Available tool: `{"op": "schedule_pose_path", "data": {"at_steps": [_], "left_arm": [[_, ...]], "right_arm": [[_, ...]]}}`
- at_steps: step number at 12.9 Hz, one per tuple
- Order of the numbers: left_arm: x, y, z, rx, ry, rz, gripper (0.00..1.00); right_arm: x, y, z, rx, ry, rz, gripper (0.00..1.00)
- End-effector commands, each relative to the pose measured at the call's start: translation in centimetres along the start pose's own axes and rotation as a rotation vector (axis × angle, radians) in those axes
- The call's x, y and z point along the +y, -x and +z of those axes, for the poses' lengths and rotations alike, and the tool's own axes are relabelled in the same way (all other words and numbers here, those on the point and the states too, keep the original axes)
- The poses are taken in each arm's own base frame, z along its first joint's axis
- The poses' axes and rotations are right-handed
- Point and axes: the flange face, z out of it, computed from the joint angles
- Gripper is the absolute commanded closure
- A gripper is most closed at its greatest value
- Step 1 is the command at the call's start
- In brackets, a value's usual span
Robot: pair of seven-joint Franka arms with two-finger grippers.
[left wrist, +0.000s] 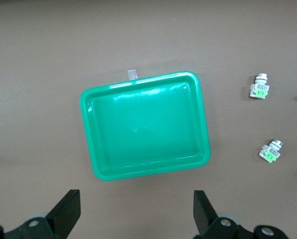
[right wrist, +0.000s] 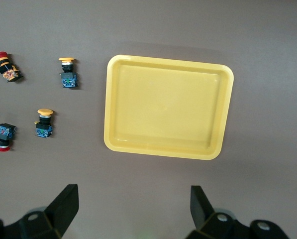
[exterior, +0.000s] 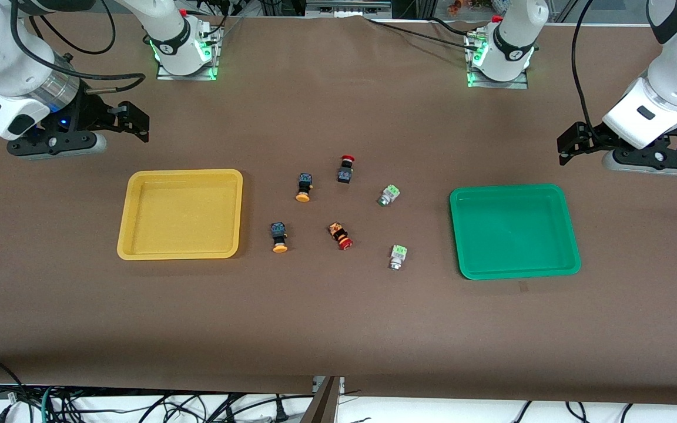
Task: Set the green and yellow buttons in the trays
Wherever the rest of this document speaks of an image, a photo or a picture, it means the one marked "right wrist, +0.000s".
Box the yellow plastic tray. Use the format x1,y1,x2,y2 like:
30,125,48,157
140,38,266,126
103,54,235,161

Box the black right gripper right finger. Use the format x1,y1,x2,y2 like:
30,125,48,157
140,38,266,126
187,185,290,239

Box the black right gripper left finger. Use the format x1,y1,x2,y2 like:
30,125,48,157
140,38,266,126
0,184,79,239

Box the red button with blue body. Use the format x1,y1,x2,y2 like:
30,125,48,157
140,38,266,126
0,122,17,152

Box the brown table cover sheet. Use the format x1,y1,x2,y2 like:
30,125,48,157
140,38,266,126
0,0,297,239

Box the yellow mushroom push button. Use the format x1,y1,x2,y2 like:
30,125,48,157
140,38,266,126
58,57,79,90
34,108,54,138

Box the red button with orange body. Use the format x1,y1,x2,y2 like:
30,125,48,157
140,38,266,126
0,51,24,83

